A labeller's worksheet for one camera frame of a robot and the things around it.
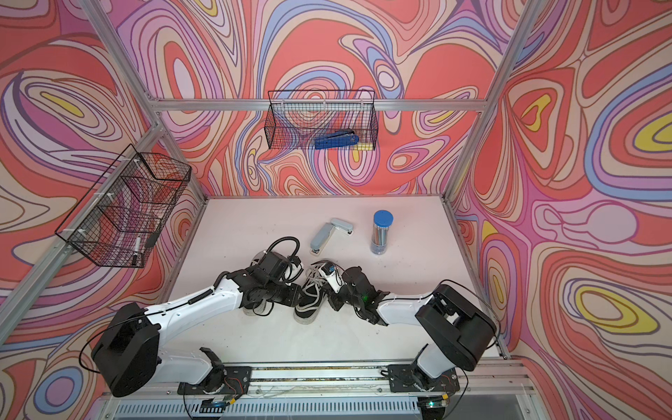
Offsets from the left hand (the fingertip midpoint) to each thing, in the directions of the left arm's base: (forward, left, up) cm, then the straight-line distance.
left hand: (306, 298), depth 82 cm
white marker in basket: (+6, +46, +19) cm, 50 cm away
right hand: (+4, -6, -3) cm, 8 cm away
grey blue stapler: (+28, -4, -5) cm, 29 cm away
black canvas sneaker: (+1, -2, -1) cm, 3 cm away
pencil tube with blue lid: (+22, -25, +13) cm, 36 cm away
